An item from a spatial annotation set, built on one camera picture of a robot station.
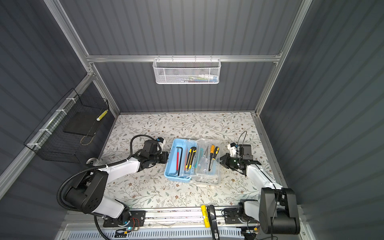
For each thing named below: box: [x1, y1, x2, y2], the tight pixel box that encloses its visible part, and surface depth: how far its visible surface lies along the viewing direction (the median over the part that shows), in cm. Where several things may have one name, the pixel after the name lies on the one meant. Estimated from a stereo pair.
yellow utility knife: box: [185, 146, 197, 172], surface depth 88 cm
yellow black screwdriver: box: [209, 146, 220, 171], surface depth 86 cm
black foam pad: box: [63, 108, 102, 136], surface depth 79 cm
